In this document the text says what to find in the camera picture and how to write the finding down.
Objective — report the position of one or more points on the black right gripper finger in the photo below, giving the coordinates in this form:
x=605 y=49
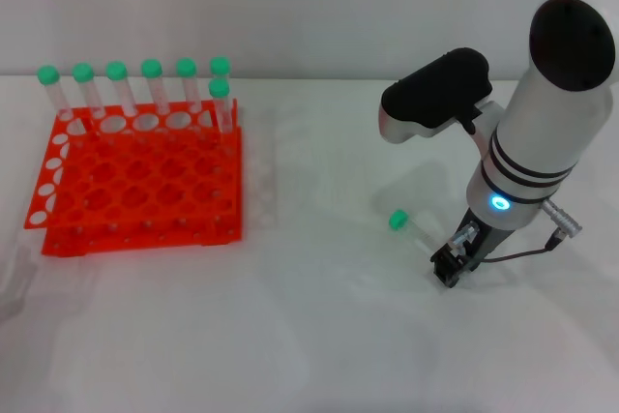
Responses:
x=442 y=263
x=457 y=274

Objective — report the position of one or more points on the black and silver wrist camera housing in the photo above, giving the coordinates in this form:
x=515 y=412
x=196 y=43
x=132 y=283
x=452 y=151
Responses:
x=435 y=89

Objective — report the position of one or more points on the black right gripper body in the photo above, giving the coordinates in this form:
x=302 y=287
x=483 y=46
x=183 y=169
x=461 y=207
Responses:
x=486 y=241

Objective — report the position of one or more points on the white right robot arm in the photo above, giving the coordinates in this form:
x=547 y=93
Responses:
x=541 y=123

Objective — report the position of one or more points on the clear tube with green cap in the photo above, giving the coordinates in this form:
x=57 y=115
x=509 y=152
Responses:
x=151 y=68
x=399 y=220
x=219 y=88
x=220 y=65
x=49 y=75
x=185 y=67
x=83 y=73
x=117 y=70

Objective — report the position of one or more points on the orange plastic test tube rack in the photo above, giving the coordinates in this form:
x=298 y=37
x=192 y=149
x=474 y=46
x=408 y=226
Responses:
x=145 y=176

